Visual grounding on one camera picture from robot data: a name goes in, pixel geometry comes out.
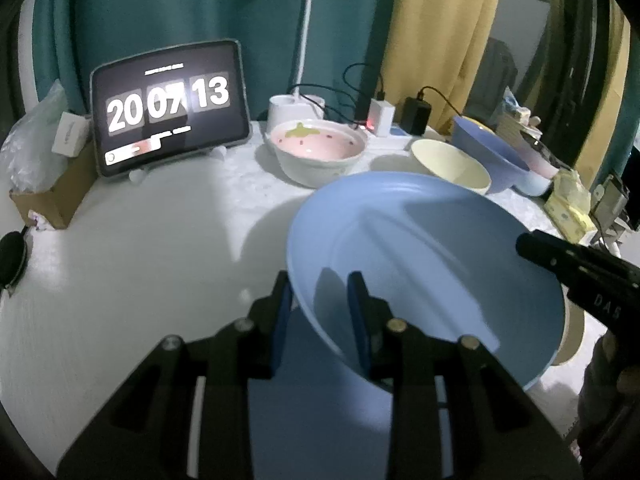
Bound cream plate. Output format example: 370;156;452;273
552;300;586;367

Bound black charger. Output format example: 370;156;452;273
402;96;432;136

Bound clear plastic bag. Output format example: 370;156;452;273
0;80;71;193

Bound tablet showing clock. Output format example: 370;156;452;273
90;39;252;178

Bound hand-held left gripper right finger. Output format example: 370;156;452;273
346;270;584;480

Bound yellow curtain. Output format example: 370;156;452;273
380;0;506;131

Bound teal curtain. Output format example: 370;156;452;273
32;0;401;121

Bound long black charger cable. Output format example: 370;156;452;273
417;86;466;116

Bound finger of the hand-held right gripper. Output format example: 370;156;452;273
516;229;640;288

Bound white textured tablecloth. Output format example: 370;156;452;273
0;120;621;480

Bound grey metal device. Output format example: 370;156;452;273
591;174;632;233

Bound white and blue power strip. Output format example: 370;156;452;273
367;127;426;151

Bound person's right hand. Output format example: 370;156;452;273
577;332;640;461

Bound cream bowl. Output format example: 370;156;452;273
411;139;492;196

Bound large light blue bowl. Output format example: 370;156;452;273
247;171;567;480

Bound cardboard box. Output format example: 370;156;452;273
9;145;98;231

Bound yellow-green tissue pack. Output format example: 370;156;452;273
544;170;598;241

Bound small white box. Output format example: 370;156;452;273
52;111;91;157

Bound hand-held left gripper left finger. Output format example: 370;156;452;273
55;270;294;480

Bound white perforated basket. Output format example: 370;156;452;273
495;112;543;148

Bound pink strawberry bowl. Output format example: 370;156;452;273
265;120;370;190

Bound stacked pink and blue bowls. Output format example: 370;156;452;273
515;137;561;197

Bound white desk lamp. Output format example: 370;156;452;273
268;0;375;134

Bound white charger with cable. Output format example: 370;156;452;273
290;62;387;128

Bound black round object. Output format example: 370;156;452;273
0;230;32;296

